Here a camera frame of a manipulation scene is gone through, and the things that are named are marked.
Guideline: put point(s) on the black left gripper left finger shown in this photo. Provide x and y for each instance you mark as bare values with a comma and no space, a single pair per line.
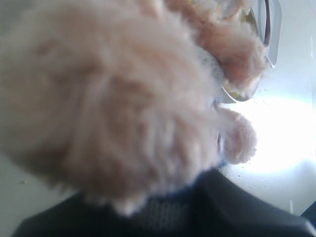
73,218

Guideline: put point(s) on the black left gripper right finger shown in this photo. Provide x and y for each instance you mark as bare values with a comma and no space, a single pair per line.
219,208

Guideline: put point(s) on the plush teddy bear striped sweater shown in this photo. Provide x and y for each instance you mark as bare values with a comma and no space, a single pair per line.
116,100

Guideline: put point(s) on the metal bowl of yellow grain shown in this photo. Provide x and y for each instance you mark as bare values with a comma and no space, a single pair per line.
230,89

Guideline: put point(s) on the white rectangular plastic tray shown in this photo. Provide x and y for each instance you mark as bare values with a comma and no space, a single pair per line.
269,19

